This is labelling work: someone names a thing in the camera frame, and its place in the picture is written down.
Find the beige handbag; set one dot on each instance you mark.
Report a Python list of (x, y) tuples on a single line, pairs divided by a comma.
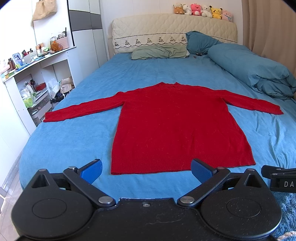
[(66, 85)]

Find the pink plush toy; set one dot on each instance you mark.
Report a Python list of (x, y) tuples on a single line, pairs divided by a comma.
[(196, 9)]

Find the light pink plush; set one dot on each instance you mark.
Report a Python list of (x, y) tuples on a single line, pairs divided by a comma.
[(227, 16)]

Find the beige hanging bag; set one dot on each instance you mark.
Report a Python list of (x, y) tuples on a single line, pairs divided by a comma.
[(44, 8)]

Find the red knit sweater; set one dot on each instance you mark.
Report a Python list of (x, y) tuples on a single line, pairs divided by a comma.
[(162, 128)]

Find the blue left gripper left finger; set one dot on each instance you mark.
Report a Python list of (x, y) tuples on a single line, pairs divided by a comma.
[(84, 175)]

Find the green pillow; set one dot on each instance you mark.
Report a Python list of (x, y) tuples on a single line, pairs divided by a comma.
[(160, 51)]

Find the red box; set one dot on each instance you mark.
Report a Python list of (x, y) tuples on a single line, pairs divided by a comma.
[(40, 87)]

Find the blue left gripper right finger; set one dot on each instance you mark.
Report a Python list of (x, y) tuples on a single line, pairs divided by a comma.
[(207, 174)]

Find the white grey wardrobe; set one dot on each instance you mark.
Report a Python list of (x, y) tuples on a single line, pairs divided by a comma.
[(87, 34)]

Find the white shelf desk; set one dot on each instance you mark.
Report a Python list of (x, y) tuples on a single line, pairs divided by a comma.
[(53, 67)]

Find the beige curtain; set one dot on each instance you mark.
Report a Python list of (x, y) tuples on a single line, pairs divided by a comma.
[(269, 30)]

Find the rolled teal duvet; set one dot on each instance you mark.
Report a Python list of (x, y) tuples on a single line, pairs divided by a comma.
[(261, 74)]

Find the pink storage basket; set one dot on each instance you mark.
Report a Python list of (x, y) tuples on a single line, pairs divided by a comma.
[(63, 42)]

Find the white bear plush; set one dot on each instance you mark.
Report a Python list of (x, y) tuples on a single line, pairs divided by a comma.
[(206, 11)]

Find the cream quilted headboard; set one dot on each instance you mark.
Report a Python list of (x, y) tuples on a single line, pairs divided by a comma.
[(130, 32)]

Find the brown plush toy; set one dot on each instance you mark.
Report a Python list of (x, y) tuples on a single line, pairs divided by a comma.
[(178, 9)]

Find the white plush toy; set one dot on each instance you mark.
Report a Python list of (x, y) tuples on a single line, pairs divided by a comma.
[(187, 9)]

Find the yellow pikachu plush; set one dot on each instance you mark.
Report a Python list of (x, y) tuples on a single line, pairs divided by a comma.
[(216, 12)]

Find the orange bear plush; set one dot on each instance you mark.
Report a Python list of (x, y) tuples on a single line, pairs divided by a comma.
[(56, 47)]

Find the teal pillow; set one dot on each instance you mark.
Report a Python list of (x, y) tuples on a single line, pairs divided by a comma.
[(199, 43)]

